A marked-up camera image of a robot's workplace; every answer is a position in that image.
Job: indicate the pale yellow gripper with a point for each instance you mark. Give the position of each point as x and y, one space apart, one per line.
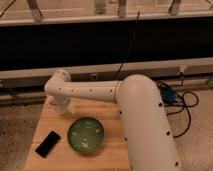
71 109

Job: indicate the white ceramic cup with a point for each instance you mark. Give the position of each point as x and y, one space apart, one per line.
59 108

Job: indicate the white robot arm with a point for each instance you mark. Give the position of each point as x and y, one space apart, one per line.
148 136

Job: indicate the green ceramic bowl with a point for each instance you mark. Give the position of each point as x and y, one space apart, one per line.
85 135

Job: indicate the black smartphone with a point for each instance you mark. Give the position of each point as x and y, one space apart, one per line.
47 144

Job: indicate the wooden board table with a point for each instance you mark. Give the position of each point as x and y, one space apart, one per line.
70 154

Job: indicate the blue power adapter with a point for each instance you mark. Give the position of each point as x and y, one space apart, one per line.
168 95

